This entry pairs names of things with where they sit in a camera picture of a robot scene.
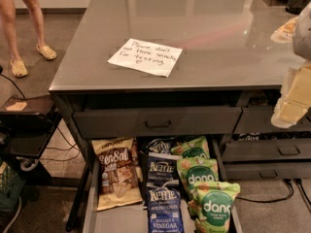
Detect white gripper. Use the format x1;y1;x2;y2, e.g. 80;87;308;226
271;65;311;128

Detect brown sea salt chip bag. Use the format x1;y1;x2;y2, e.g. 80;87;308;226
91;138;143;211

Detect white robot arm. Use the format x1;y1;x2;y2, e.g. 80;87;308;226
270;3;311;128

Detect top right drawer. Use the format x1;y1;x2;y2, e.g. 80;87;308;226
234;106;311;134

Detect middle right drawer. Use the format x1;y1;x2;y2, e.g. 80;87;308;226
223;139;311;162

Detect bottom right drawer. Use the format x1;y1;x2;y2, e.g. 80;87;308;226
225;162;311;180

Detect top left drawer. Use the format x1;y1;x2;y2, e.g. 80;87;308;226
73;107;241;139

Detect green Dang bag back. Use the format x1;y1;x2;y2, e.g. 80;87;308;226
171;136;210;158

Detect green dang bag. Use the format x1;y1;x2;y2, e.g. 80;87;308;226
177;156;219;199
193;182;240;233
171;136;210;158

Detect green Dang bag middle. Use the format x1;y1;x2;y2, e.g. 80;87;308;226
177;156;219;199

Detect green Dang bag front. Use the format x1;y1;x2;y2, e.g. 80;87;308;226
193;182;240;233

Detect blue Kettle bag back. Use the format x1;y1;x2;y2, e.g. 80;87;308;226
145;139;172;154

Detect blue kettle bag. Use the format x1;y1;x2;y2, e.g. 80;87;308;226
147;152;179;186
147;180;185;233
145;139;172;154

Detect blue Kettle bag middle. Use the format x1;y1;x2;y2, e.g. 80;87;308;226
147;152;179;186

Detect grey counter cabinet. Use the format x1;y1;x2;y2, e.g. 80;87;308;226
50;0;311;233

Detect open middle drawer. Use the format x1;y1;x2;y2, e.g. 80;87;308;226
81;136;244;233

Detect blue Kettle bag front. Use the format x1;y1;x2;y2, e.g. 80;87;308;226
147;180;185;233

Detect white handwritten paper note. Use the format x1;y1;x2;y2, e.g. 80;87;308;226
108;39;183;78

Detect yellow clog right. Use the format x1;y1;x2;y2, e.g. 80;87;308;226
36;45;57;60

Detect yellow clog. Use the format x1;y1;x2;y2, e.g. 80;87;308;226
11;60;28;78
36;45;57;60

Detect black side cart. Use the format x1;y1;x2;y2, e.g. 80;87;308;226
0;95;61;185

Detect yellow clog left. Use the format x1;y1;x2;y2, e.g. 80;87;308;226
11;60;28;78

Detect green plastic crate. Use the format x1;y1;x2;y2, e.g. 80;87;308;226
0;161;25;212

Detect person's legs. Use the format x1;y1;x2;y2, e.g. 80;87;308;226
0;0;46;61

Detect black floor cable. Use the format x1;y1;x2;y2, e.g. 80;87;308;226
236;178;311;216

